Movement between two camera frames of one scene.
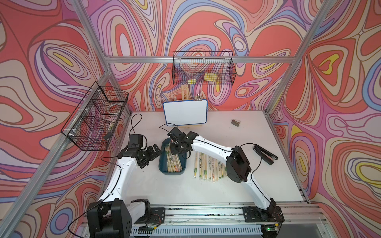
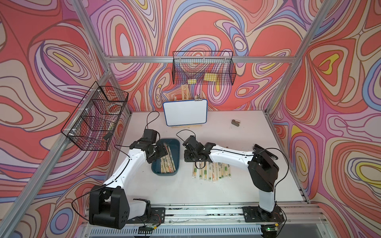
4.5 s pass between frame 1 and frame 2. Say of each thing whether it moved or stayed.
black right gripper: moved
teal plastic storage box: moved
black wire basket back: stayed
